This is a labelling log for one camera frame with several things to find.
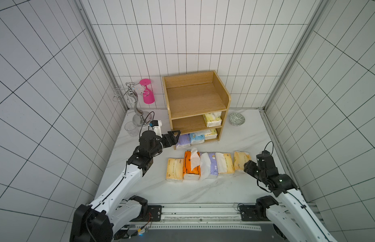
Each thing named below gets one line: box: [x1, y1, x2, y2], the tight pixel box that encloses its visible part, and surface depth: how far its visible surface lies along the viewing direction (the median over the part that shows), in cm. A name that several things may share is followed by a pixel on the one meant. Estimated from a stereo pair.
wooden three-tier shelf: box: [162, 70, 232, 150], surface depth 87 cm
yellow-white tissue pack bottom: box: [204, 128, 218, 141], surface depth 99 cm
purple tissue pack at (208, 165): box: [199, 152, 219, 180], surface depth 85 cm
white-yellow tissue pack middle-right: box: [205, 111, 223, 128], surface depth 87 cm
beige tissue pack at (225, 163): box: [215, 152, 235, 174], surface depth 87 cm
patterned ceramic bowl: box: [228, 112, 246, 127], surface depth 112 cm
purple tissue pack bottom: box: [175, 133, 192, 150], surface depth 94 cm
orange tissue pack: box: [182, 147, 202, 181], surface depth 83 cm
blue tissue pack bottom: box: [189, 132, 206, 145], surface depth 97 cm
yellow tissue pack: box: [165, 157, 184, 183], surface depth 85 cm
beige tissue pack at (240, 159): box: [233, 151, 252, 171], surface depth 88 cm
